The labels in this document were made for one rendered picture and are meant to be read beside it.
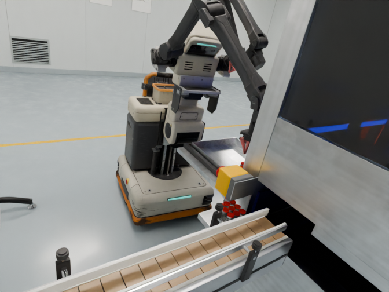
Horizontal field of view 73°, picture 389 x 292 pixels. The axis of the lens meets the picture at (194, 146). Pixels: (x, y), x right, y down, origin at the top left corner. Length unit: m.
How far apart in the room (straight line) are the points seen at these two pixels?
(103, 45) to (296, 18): 5.40
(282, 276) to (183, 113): 1.12
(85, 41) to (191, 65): 4.41
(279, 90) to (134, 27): 5.50
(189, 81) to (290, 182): 1.02
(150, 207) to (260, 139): 1.23
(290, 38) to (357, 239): 0.47
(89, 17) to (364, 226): 5.60
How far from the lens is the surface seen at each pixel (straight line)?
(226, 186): 0.76
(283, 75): 0.71
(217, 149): 1.21
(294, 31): 0.71
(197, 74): 1.62
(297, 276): 0.81
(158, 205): 1.88
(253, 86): 1.00
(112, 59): 6.04
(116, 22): 5.97
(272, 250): 0.71
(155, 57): 1.52
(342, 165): 0.64
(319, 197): 0.68
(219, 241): 0.68
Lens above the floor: 1.40
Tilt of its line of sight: 25 degrees down
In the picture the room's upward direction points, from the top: 11 degrees clockwise
